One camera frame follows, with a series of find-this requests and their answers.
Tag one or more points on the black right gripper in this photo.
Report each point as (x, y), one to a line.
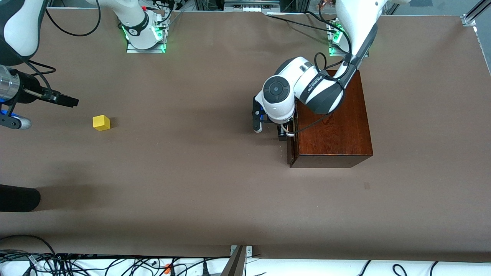
(28, 91)

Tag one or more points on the yellow block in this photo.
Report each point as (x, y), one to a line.
(101, 123)

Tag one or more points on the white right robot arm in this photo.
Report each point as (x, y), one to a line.
(23, 27)

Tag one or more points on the dark brown wooden cabinet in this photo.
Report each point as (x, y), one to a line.
(333, 126)

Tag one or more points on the black rounded cylinder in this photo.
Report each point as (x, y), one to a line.
(19, 198)

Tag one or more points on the white power strip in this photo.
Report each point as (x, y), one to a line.
(251, 8)

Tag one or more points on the grey aluminium profile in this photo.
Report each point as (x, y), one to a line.
(234, 264)

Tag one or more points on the orange plug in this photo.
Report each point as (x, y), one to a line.
(167, 268)

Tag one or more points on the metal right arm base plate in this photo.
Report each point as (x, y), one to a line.
(147, 50)

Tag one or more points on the silver table corner bracket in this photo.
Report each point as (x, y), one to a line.
(468, 21)

